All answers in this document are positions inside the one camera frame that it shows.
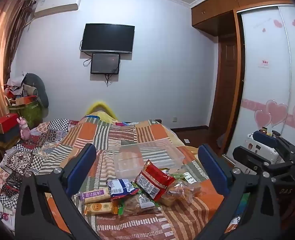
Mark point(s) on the small green snack packet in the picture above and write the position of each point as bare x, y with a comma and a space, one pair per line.
176, 174

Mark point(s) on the orange curtain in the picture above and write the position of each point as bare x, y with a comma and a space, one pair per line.
0, 55

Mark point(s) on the wooden wardrobe with heart doors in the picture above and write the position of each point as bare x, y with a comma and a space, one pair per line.
262, 67

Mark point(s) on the pink toy figure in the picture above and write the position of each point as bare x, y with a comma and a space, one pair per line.
24, 130

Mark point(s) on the orange cracker packet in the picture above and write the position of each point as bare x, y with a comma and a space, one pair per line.
100, 208

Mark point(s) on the green bag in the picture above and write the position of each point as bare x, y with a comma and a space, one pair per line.
30, 113

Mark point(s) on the clear labelled bread packet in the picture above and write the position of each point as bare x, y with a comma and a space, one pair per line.
140, 203

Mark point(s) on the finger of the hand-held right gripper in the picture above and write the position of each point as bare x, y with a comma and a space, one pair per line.
265, 136
250, 156

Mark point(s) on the small white-label snack packet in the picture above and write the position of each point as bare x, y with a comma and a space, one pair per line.
189, 177

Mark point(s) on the white wall socket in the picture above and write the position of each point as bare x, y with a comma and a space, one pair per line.
175, 119

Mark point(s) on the clear gold-print pastry packet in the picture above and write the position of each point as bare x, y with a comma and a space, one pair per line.
180, 193

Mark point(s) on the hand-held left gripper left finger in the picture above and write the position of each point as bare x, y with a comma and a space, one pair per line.
83, 163

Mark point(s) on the red box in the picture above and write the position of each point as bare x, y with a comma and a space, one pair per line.
6, 123

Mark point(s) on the small black wall monitor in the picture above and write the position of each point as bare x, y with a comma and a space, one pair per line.
105, 63

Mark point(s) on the brown wooden door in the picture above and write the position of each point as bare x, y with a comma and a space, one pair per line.
225, 85

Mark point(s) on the dark blue box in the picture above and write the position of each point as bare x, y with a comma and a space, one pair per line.
8, 136

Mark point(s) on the clear plastic container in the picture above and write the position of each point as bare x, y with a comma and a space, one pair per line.
150, 155

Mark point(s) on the black wall television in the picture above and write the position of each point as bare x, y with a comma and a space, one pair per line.
107, 38

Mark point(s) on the red snack packet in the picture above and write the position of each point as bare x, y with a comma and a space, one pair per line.
152, 180

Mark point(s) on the white appliance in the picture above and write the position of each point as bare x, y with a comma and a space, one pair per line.
260, 150

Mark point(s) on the white air conditioner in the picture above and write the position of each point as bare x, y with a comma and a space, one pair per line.
58, 5

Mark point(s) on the checkered patchwork quilt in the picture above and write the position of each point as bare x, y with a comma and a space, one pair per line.
30, 155

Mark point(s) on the purple cracker packet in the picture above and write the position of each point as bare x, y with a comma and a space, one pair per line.
95, 195

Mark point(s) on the striped patchwork blanket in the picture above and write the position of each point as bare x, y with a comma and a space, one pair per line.
127, 132

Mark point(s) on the blue white snack packet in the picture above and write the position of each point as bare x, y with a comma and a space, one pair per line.
122, 188

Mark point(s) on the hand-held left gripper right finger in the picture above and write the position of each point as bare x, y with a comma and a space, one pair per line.
212, 166

